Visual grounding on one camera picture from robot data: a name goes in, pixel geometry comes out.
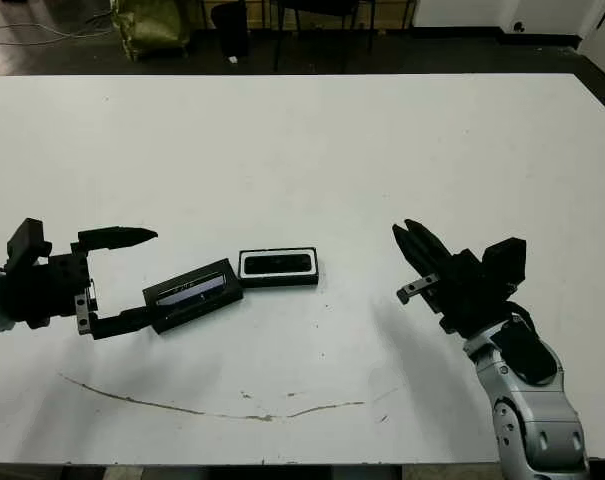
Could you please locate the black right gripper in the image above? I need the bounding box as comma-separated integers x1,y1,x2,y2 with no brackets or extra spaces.
392,219,511,337

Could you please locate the black upright case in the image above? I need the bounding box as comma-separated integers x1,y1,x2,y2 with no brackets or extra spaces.
214,1,249,57

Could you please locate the white floor cable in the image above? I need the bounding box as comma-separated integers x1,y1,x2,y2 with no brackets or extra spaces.
0,12,116,46

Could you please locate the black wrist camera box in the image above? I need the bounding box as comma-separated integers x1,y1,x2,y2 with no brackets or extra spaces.
5,217,53,271
479,237,528,296

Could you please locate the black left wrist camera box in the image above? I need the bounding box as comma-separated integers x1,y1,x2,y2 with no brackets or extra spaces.
5,217,53,271

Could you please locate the black bar-shaped camera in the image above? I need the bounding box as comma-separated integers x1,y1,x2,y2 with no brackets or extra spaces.
244,253,313,275

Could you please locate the black glossy box lid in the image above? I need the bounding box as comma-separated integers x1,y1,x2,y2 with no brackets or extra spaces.
141,257,246,335

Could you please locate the yellow-green bag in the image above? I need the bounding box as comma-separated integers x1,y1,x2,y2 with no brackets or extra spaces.
110,0,191,62

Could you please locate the black box white foam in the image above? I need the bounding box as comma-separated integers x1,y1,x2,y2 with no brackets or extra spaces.
237,247,319,289

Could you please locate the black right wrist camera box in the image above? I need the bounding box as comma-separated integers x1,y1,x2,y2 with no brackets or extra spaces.
479,237,528,296

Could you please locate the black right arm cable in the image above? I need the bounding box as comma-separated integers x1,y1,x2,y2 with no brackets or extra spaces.
501,299,539,334

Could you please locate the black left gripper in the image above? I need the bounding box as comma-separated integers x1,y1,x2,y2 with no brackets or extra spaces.
0,226,159,342

